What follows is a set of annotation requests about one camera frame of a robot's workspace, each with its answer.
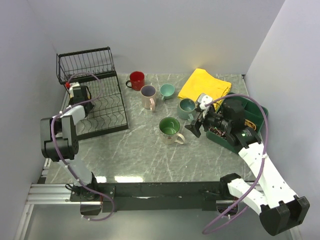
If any black wire dish rack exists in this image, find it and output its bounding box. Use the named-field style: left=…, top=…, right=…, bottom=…
left=56, top=46, right=129, bottom=140

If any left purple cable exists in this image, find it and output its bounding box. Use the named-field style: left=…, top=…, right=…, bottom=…
left=49, top=71, right=117, bottom=222

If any red mug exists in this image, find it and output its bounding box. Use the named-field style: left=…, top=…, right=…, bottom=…
left=125, top=71, right=145, bottom=91

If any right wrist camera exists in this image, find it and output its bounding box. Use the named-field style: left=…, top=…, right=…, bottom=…
left=197, top=93, right=213, bottom=118

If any aluminium rail frame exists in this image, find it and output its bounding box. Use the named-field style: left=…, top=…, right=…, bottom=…
left=13, top=182, right=301, bottom=240

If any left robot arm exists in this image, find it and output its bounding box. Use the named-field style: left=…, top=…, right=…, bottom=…
left=40, top=83, right=100, bottom=201

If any speckled teal mug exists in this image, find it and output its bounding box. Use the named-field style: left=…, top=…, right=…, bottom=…
left=177, top=98, right=196, bottom=122

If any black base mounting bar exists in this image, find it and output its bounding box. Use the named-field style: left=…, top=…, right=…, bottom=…
left=65, top=181, right=230, bottom=215

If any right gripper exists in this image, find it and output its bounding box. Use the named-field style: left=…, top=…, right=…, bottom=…
left=184, top=105, right=231, bottom=138

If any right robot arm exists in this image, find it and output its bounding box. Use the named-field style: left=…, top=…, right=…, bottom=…
left=186, top=93, right=310, bottom=236

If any floral mug green inside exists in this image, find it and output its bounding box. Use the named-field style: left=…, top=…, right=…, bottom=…
left=158, top=117, right=186, bottom=145

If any pink mug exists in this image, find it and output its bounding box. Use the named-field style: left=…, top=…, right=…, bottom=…
left=140, top=85, right=157, bottom=112

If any green compartment organizer box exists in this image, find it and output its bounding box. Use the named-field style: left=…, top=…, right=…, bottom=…
left=206, top=92, right=265, bottom=154

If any yellow folded cloth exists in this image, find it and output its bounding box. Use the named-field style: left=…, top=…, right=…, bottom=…
left=178, top=68, right=232, bottom=102

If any small teal cup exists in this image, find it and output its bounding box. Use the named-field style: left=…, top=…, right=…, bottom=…
left=160, top=83, right=175, bottom=101

